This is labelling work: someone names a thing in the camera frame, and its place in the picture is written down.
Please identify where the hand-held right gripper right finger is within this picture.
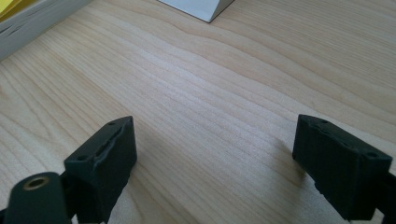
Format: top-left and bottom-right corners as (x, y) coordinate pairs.
(291, 113), (394, 222)

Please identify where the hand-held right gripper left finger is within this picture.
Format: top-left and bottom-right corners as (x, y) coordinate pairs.
(63, 115), (138, 224)

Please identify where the white block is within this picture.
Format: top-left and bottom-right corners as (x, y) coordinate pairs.
(157, 0), (235, 24)

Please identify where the yellow sheet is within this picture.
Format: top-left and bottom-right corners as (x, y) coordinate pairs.
(0, 0), (23, 19)

